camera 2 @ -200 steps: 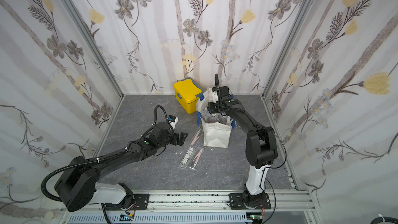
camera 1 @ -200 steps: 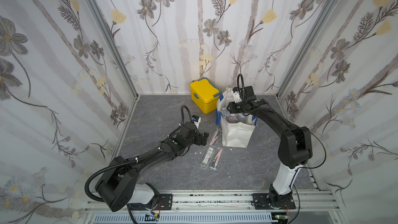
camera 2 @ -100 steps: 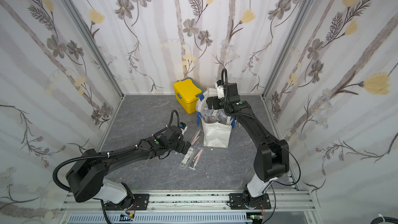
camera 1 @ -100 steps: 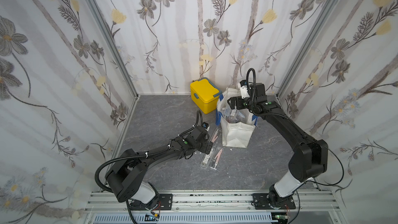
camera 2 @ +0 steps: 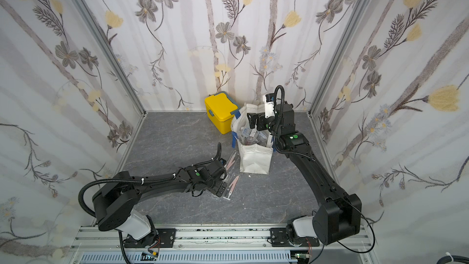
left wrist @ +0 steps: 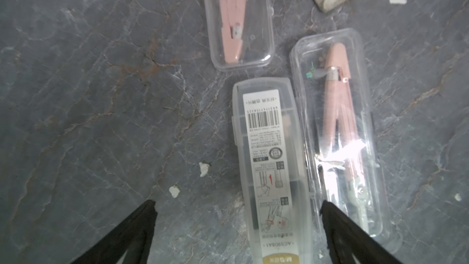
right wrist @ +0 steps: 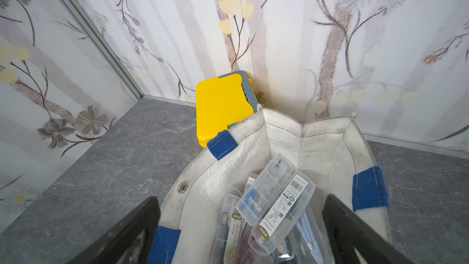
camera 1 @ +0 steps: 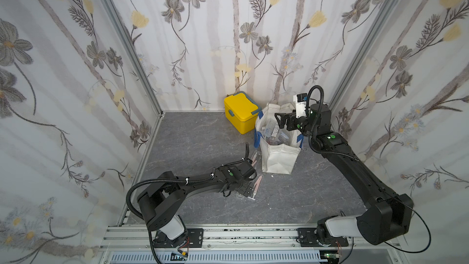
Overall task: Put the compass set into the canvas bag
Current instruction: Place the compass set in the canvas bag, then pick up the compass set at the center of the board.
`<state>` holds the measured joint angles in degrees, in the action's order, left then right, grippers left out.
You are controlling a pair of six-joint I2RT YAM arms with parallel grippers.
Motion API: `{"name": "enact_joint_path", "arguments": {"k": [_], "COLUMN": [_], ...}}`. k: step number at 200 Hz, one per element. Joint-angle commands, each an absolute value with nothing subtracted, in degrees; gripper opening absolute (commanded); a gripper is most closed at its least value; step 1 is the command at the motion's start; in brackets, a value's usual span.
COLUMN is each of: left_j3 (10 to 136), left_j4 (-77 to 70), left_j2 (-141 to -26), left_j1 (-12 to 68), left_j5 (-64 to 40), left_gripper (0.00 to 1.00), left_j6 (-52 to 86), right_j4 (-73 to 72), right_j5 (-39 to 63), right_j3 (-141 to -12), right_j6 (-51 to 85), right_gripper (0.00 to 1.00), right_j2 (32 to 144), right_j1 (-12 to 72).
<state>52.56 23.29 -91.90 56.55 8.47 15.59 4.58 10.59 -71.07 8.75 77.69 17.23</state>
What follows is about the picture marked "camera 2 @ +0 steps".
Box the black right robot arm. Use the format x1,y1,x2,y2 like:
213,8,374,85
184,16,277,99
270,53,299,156
247,103,362,245

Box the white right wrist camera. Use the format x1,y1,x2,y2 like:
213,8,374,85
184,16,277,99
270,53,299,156
263,93,276,119

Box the white canvas bag blue handles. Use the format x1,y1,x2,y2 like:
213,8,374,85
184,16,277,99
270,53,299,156
231,103,274,175

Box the clear case pink compass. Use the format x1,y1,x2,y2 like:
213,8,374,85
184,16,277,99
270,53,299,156
225,150,239,172
224,175,241,200

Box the clear case pink compass upper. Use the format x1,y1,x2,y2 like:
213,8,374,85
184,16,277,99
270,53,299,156
225,150,239,172

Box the yellow lidded storage box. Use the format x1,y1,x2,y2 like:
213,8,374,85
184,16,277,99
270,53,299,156
205,91,239,134

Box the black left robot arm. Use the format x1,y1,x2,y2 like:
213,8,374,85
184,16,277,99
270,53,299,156
78,158,227,241

